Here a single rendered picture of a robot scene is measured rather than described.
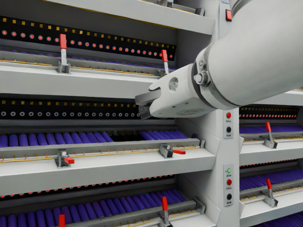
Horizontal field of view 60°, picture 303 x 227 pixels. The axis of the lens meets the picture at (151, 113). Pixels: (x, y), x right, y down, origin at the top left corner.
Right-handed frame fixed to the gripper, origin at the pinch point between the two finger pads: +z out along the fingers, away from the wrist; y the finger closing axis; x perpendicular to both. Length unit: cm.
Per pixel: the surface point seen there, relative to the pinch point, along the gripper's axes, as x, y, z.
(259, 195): -24, 58, 30
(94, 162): -7.7, -5.4, 20.7
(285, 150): -9, 63, 19
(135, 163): -8.8, 4.0, 19.2
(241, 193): -22, 48, 29
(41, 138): -0.5, -15.7, 28.4
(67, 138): -1.0, -9.7, 27.6
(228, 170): -13.4, 34.6, 19.6
